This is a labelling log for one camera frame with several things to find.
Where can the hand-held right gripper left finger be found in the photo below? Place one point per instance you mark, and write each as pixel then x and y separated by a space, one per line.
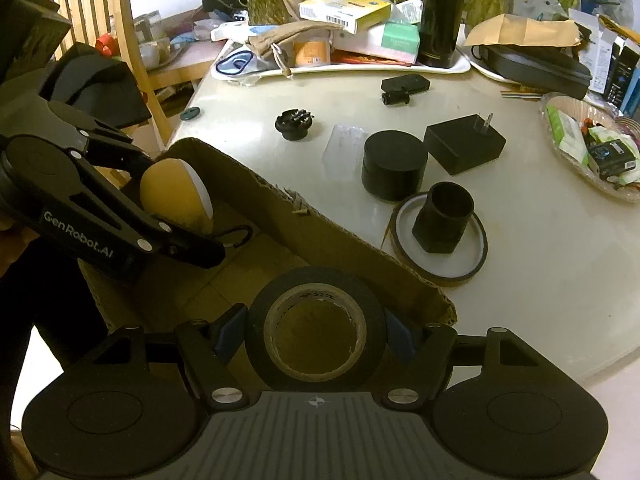
pixel 230 334

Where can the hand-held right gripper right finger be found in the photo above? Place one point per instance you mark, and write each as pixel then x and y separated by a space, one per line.
pixel 400 341

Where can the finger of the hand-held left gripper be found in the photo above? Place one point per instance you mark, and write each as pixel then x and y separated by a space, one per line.
pixel 195 252
pixel 120 147

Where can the black tape roll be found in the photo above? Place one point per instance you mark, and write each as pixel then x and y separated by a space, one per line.
pixel 260 330
pixel 465 271

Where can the cardboard box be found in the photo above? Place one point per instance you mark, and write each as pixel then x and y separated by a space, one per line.
pixel 320 240

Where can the black hexagonal tube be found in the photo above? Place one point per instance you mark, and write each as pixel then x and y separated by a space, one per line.
pixel 442 222

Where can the black round plug adapter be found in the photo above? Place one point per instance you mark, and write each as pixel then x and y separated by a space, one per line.
pixel 294 125

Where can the black cylindrical container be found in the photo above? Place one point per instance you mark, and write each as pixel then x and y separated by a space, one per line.
pixel 394 165

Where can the black power adapter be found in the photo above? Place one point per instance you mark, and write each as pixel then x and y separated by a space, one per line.
pixel 462 147

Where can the small black rectangular device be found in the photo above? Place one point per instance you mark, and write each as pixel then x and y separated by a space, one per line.
pixel 405 86

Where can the black cloth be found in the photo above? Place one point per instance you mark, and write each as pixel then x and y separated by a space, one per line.
pixel 100 85

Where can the dark round cap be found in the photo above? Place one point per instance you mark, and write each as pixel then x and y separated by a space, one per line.
pixel 191 113

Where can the red plastic object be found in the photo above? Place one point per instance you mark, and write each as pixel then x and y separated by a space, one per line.
pixel 106 45

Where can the wooden chair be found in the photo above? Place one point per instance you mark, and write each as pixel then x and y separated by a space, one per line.
pixel 131 35

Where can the wooden side shelf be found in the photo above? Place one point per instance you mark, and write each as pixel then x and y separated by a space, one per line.
pixel 195 57

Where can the white plastic package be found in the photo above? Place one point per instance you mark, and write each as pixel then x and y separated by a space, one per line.
pixel 235 30

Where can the white paper slip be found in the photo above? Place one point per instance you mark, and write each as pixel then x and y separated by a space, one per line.
pixel 345 147

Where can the white tray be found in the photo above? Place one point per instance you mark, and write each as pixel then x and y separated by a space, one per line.
pixel 350 70

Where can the glass bowl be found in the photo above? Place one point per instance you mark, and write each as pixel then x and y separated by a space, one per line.
pixel 555 157

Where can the red booklet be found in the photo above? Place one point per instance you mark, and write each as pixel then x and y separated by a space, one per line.
pixel 370 57

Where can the yellow white box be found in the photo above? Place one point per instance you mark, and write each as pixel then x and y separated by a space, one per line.
pixel 345 7

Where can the pile of snack packets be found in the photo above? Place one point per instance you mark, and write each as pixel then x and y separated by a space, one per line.
pixel 575 135

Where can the bundle of thin sticks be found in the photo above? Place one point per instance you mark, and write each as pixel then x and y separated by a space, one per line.
pixel 522 94

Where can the black blue packet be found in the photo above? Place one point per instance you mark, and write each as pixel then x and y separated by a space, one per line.
pixel 611 157

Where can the white plate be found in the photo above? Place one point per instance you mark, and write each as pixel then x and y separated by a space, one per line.
pixel 482 72

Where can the green tissue pack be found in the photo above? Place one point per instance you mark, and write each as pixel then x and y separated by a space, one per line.
pixel 400 40

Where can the black hard case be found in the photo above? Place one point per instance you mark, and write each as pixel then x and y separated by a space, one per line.
pixel 535 70

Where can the black thermos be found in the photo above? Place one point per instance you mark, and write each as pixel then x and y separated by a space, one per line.
pixel 442 15

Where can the brown envelope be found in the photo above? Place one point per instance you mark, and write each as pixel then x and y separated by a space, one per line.
pixel 525 32

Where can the row of small cardboard boxes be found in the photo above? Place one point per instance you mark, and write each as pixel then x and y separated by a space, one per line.
pixel 615 60

